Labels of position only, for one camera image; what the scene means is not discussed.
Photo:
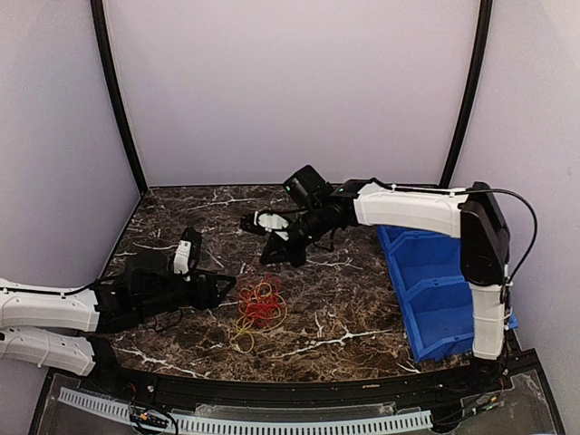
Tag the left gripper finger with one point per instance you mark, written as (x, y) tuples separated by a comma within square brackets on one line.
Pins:
[(218, 291), (211, 277)]

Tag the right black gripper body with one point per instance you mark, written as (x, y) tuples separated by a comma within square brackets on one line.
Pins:
[(314, 225)]

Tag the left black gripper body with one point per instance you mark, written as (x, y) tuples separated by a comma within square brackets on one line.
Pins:
[(162, 303)]

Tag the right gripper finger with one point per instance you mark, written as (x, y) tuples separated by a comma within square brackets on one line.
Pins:
[(274, 251), (295, 253)]

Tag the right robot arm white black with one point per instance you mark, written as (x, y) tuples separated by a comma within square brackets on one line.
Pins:
[(472, 215)]

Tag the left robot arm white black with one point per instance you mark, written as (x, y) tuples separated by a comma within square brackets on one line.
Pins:
[(63, 328)]

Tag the blue plastic divided bin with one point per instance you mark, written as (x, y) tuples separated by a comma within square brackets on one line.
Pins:
[(442, 316)]

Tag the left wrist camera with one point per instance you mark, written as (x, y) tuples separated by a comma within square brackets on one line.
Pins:
[(187, 254)]

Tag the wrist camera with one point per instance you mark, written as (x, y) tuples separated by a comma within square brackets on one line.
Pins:
[(187, 254), (261, 223)]

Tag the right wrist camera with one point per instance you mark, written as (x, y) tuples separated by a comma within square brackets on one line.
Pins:
[(261, 223)]

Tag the black front rail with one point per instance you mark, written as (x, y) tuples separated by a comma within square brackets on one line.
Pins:
[(440, 390)]

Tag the white slotted cable duct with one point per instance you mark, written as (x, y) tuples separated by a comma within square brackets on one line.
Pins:
[(140, 418)]

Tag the right black frame post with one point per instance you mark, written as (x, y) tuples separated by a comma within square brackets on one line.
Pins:
[(470, 91)]

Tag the black frame post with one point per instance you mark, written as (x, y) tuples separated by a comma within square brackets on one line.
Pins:
[(114, 90), (470, 91)]

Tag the left black frame post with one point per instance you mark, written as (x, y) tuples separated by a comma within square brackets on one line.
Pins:
[(114, 90)]

